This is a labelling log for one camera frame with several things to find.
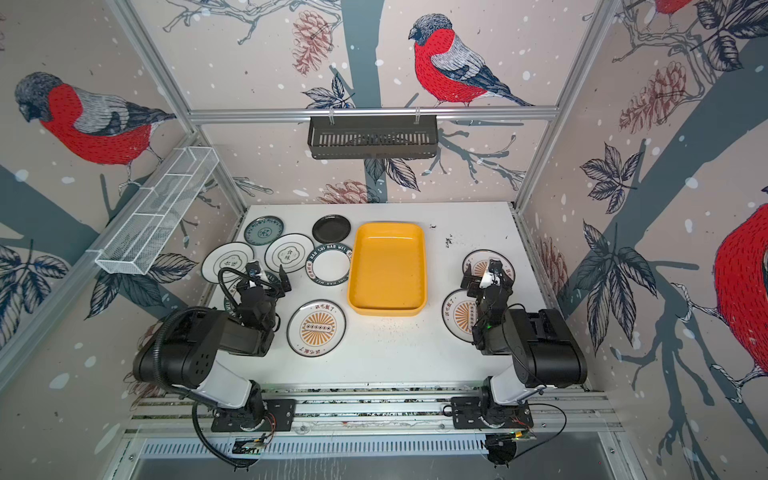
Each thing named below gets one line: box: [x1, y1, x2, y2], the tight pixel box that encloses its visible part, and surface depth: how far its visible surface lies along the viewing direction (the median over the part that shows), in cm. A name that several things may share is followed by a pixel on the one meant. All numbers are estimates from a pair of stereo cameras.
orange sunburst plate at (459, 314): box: [441, 288, 478, 343], surface depth 92 cm
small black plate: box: [312, 214, 351, 244], surface depth 116 cm
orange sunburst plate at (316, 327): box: [286, 299, 347, 358], surface depth 90 cm
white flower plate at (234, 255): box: [201, 242, 254, 284], surface depth 108 cm
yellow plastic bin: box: [348, 222, 427, 317], surface depth 103 cm
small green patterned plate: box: [244, 216, 284, 246], surface depth 116 cm
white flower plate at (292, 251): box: [264, 233, 315, 273], surface depth 109 cm
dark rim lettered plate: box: [305, 243, 353, 286], surface depth 104 cm
